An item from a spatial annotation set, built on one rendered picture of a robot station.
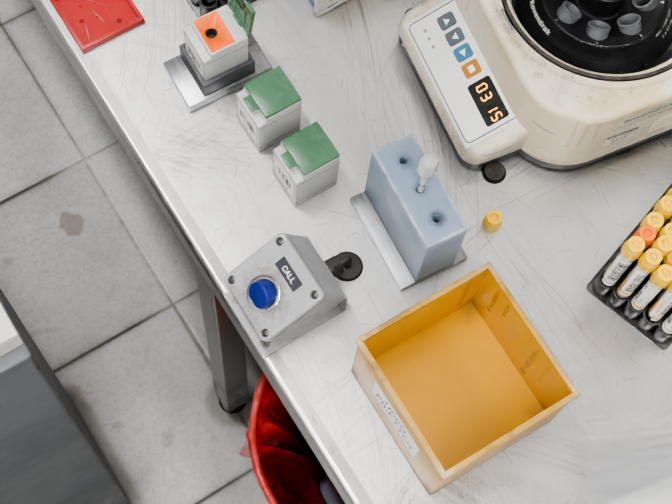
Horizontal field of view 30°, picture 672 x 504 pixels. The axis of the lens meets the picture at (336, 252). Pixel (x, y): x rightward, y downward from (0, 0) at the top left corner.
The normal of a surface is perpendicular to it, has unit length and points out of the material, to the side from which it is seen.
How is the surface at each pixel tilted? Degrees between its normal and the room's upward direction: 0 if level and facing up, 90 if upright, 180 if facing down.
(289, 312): 30
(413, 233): 90
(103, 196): 0
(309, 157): 0
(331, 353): 0
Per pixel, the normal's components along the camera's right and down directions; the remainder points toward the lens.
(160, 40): 0.05, -0.34
